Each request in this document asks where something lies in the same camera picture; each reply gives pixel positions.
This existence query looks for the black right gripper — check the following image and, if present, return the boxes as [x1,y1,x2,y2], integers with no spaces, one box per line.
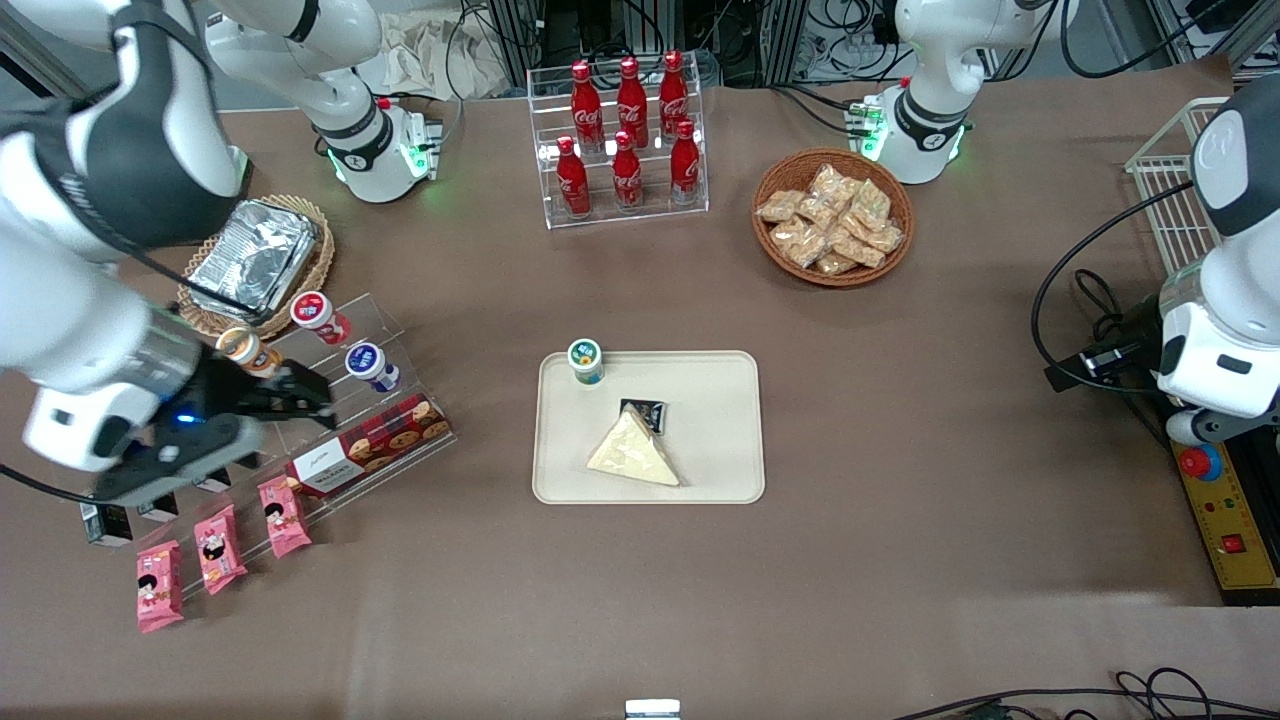
[150,353,338,443]

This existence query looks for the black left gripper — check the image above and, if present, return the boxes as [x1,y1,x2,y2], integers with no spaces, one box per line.
[1045,298,1167,394]

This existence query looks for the triangle white bread sandwich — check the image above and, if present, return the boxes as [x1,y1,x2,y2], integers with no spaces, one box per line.
[586,407,682,489]

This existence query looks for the beige plastic tray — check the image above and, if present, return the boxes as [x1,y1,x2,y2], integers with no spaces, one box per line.
[532,350,767,505]

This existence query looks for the orange lid yogurt cup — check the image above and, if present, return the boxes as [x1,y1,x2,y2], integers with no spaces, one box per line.
[215,327,285,381]

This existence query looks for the blue lid yogurt cup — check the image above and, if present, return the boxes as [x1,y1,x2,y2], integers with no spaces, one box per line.
[345,342,402,393]

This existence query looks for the red cookie box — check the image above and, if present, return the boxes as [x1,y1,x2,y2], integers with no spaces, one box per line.
[286,393,453,499]

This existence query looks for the red lid yogurt cup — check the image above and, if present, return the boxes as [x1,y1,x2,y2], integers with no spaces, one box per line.
[290,291,353,346]

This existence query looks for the clear acrylic stepped stand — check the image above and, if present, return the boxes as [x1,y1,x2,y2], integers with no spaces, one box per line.
[135,292,457,593]

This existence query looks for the pink snack pack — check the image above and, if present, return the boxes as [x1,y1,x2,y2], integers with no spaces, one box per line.
[193,504,248,596]
[135,540,186,634]
[258,476,313,559]

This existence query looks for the oval wicker basket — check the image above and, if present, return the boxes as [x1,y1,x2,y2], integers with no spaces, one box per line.
[177,195,335,342]

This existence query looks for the silver foil container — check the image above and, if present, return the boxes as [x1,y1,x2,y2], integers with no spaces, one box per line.
[188,199,320,324]

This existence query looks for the yellow black control box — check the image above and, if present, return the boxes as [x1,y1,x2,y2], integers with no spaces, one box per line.
[1167,438,1280,608]

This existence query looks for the green lid yogurt cup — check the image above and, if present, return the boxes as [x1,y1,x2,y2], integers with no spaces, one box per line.
[567,338,606,387]

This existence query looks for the red cola bottle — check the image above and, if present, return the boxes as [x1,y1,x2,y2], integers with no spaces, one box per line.
[555,135,592,219]
[668,119,703,207]
[570,60,605,153]
[616,56,650,149]
[611,130,645,212]
[657,50,692,139]

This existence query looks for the beige crumpled cloth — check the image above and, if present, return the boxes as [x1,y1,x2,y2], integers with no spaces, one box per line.
[378,10,513,102]

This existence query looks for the clear acrylic bottle rack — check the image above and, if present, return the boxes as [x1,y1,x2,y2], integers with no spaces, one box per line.
[526,60,710,232]

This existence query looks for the round brown wicker basket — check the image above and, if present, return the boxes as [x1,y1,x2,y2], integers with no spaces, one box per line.
[751,148,915,289]

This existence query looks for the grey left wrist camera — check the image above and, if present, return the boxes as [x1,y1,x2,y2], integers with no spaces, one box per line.
[1165,408,1226,447]

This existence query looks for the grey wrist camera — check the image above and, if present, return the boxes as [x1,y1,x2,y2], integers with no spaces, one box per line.
[1165,408,1226,447]
[94,414,267,507]

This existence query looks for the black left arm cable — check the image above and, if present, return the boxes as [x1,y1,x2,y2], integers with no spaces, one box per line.
[1030,177,1203,397]

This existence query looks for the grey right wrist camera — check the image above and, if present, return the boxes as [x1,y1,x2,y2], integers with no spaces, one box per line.
[94,414,267,507]

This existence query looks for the white wire rack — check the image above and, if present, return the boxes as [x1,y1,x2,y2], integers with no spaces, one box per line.
[1124,96,1234,277]

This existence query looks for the black floor cables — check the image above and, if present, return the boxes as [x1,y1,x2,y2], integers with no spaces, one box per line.
[888,667,1280,720]

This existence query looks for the metal equipment frame with cables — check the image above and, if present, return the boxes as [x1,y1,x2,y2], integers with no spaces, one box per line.
[480,0,906,89]

